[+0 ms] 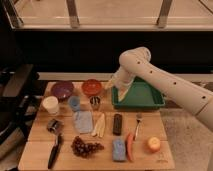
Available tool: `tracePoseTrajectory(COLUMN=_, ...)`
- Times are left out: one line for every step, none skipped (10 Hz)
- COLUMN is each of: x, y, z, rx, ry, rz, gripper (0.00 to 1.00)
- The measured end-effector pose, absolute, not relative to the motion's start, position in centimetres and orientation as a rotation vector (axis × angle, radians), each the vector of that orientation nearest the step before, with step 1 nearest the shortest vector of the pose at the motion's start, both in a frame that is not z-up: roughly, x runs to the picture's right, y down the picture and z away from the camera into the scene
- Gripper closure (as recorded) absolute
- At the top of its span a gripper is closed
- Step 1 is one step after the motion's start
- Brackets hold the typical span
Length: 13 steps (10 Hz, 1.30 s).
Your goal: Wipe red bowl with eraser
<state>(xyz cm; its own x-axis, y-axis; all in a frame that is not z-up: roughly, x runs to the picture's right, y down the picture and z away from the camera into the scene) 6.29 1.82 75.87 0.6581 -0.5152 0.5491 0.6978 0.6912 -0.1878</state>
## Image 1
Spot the black handled knife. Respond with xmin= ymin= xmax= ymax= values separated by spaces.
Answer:
xmin=48 ymin=134 xmax=62 ymax=169

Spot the red bowl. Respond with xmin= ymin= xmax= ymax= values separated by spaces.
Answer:
xmin=81 ymin=79 xmax=102 ymax=96

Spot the black eraser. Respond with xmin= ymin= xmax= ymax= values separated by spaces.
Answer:
xmin=113 ymin=114 xmax=122 ymax=135

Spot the blue sponge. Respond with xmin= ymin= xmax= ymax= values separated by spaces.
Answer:
xmin=112 ymin=139 xmax=126 ymax=162

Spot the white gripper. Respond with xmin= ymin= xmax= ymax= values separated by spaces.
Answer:
xmin=105 ymin=67 xmax=135 ymax=101

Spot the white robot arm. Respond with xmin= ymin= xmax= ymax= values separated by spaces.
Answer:
xmin=106 ymin=47 xmax=213 ymax=132

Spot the metal fork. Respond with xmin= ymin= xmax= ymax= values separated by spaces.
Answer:
xmin=134 ymin=113 xmax=142 ymax=141

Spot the bunch of purple grapes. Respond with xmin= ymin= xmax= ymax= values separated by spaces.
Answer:
xmin=71 ymin=136 xmax=104 ymax=158

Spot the blue cup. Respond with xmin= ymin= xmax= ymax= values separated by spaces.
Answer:
xmin=68 ymin=96 xmax=80 ymax=112

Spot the wooden board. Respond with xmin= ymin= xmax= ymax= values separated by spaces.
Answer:
xmin=18 ymin=91 xmax=175 ymax=171

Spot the small metal cup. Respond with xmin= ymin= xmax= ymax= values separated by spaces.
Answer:
xmin=90 ymin=96 xmax=101 ymax=110

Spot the white cup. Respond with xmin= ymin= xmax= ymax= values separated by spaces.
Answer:
xmin=42 ymin=96 xmax=59 ymax=115

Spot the orange apple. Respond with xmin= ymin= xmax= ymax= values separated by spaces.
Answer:
xmin=147 ymin=137 xmax=161 ymax=152

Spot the orange carrot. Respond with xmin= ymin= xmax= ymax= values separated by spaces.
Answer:
xmin=126 ymin=133 xmax=134 ymax=162

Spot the green tray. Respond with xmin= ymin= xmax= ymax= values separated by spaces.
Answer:
xmin=111 ymin=77 xmax=165 ymax=110

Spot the purple bowl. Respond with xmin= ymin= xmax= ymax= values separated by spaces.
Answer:
xmin=51 ymin=81 xmax=74 ymax=100

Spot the blue cloth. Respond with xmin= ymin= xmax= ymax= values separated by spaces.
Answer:
xmin=74 ymin=111 xmax=93 ymax=134

